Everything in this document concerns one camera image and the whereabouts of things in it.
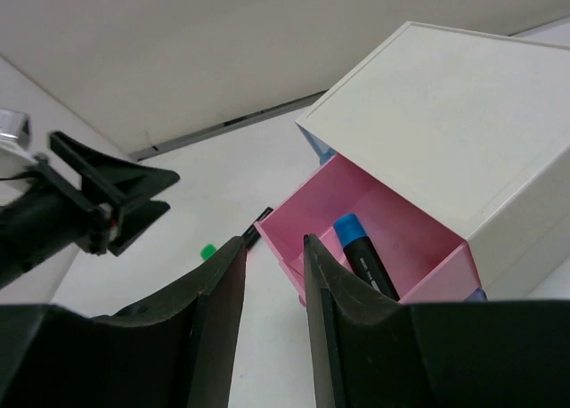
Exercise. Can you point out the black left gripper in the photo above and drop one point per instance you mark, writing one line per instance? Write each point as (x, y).
(53, 214)

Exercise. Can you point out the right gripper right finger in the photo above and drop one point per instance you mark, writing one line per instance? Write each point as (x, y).
(347, 321)

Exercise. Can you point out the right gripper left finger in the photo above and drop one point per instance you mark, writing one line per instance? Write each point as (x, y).
(176, 347)

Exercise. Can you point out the green cap marker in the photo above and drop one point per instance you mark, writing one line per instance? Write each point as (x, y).
(207, 252)

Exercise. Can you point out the small black object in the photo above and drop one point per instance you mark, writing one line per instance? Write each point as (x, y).
(362, 256)

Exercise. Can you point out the pink drawer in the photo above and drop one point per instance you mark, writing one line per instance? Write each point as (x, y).
(426, 261)

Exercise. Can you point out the dark blue drawer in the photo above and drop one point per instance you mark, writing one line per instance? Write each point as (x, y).
(477, 295)

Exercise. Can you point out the light blue drawer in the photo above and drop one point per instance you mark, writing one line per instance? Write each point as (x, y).
(321, 149)

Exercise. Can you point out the white drawer cabinet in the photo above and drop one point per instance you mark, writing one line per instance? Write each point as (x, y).
(473, 129)

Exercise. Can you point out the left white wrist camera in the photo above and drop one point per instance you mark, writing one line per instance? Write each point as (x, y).
(15, 141)

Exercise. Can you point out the metal rail back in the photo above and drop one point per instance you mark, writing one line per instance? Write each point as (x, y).
(204, 134)

